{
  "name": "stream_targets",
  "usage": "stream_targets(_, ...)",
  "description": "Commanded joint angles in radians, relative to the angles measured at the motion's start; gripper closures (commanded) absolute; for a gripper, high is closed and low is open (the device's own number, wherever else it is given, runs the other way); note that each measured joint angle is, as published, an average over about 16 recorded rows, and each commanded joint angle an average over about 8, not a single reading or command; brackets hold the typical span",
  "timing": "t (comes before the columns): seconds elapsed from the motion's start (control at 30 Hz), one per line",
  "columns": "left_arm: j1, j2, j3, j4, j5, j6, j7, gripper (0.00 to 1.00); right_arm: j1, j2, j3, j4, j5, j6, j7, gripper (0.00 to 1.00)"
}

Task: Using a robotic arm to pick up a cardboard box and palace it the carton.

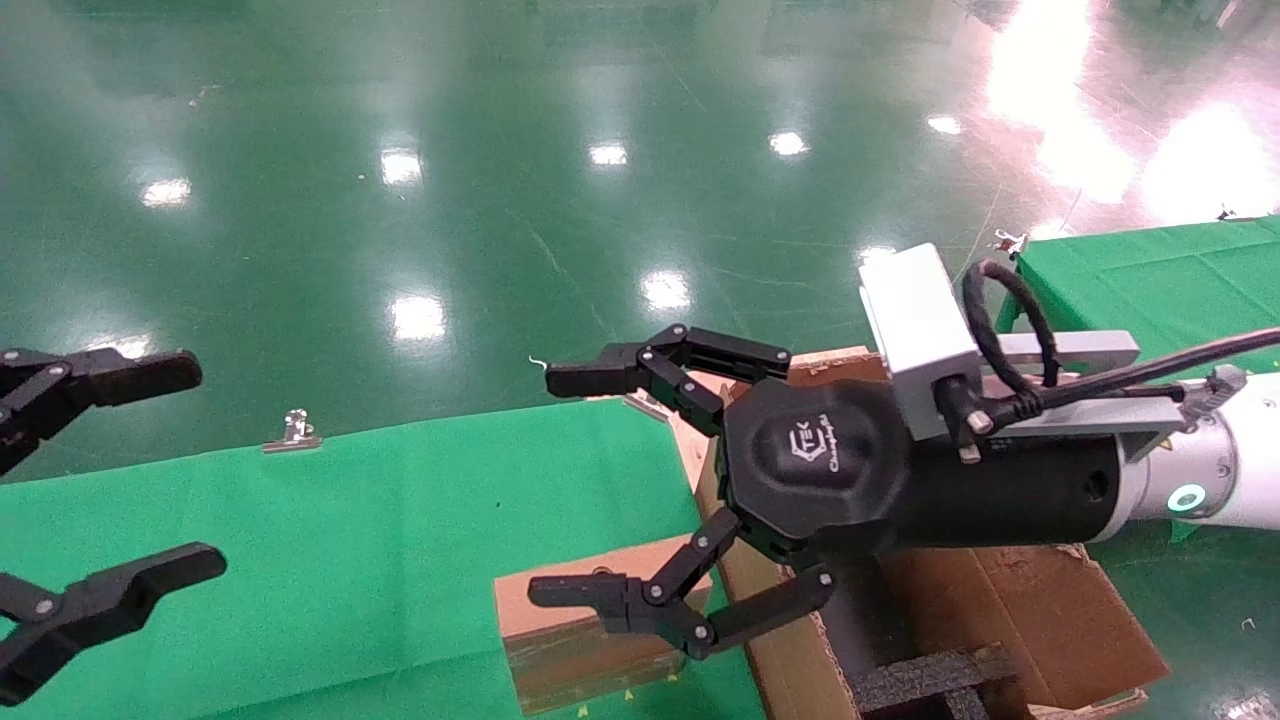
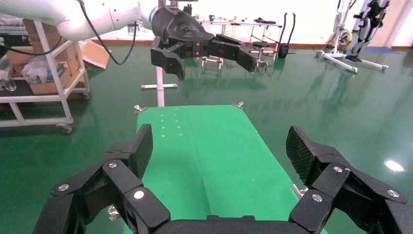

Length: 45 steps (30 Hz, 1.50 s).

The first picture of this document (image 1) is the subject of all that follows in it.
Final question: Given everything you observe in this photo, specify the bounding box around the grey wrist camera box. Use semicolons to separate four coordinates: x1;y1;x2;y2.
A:
857;242;987;443

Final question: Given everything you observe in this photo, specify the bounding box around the silver cable holder post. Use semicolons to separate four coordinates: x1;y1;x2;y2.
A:
1180;364;1248;421

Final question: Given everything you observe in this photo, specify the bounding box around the black foam insert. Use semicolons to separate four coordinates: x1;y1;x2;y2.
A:
848;644;1021;720

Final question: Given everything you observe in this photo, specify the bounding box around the large open cardboard carton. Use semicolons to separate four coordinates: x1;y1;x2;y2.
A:
588;345;1172;720

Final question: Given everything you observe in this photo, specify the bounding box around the silver camera mounting bracket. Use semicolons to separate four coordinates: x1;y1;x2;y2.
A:
975;329;1237;463

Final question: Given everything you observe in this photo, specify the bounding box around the black camera cable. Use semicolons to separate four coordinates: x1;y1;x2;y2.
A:
961;258;1280;423

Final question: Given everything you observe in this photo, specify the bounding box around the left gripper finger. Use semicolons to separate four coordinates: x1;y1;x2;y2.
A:
0;347;204;477
0;541;229;707

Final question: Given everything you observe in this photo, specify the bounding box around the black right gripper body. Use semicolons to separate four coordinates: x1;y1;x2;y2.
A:
720;377;1127;567

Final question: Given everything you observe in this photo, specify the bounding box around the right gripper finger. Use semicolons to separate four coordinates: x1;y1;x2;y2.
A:
545;323;792;437
527;505;837;661

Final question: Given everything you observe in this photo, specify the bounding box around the green cloth with hanging corner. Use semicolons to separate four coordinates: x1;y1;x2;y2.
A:
996;214;1280;547

